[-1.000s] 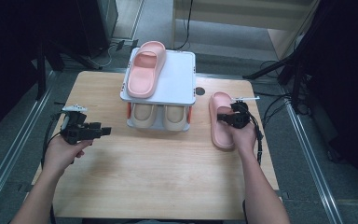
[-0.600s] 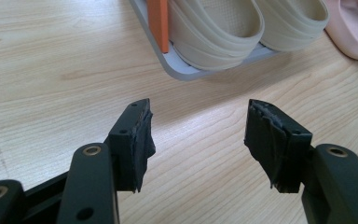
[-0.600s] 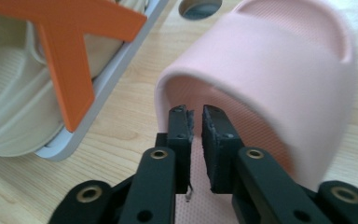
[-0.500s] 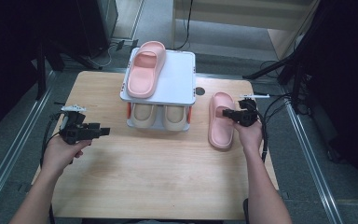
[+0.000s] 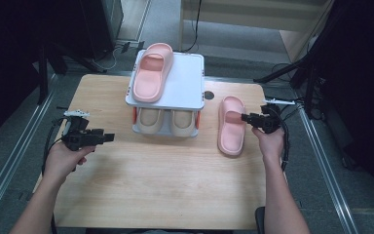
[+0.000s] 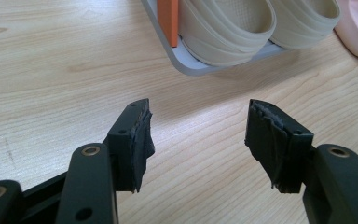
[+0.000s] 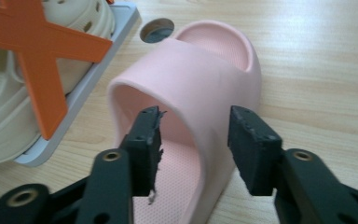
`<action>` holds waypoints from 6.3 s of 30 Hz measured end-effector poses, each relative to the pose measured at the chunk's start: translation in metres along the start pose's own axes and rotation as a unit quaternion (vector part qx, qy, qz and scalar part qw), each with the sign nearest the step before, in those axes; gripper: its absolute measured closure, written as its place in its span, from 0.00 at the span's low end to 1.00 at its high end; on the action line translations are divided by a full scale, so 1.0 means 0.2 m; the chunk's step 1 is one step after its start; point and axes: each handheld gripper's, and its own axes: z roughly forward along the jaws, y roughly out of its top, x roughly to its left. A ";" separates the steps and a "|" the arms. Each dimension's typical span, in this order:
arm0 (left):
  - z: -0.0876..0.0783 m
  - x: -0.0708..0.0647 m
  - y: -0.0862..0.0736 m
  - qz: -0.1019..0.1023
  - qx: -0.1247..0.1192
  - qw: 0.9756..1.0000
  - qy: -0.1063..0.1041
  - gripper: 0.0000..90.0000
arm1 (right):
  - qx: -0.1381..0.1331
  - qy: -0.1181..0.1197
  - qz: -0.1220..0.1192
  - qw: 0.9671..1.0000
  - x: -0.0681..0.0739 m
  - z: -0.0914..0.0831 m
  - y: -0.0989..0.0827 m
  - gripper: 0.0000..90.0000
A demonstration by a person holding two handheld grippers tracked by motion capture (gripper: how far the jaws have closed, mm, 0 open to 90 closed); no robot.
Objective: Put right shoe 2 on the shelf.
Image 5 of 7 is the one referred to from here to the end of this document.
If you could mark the white two-tier shoe rack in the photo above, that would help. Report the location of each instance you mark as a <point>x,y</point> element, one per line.
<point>185,84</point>

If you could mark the beige perforated clog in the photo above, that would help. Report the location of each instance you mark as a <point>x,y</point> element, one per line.
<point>149,120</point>
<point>182,122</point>

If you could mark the light wooden furniture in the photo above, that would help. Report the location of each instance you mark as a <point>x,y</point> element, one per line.
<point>256,16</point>

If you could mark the black round table grommet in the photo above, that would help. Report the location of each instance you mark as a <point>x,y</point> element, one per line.
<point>209,95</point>

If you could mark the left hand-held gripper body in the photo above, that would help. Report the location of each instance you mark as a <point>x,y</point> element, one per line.
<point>76,135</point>

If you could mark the pink slide slipper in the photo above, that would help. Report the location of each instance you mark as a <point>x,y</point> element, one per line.
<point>151,76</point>
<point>231,133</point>

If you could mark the person's left hand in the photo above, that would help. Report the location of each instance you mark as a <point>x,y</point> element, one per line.
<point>61,162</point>

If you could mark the black metal stand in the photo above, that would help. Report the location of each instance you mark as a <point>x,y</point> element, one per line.
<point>61,58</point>
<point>292,71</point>

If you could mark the black cabinet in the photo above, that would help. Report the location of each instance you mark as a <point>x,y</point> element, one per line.
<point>100,26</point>

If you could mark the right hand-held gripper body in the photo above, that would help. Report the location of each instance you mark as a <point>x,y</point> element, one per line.
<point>269,120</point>

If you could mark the person's right hand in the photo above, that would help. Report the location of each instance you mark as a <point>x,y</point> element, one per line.
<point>271,144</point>

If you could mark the aluminium floor rail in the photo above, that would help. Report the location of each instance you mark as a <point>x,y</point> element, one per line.
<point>16,146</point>
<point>328,169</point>

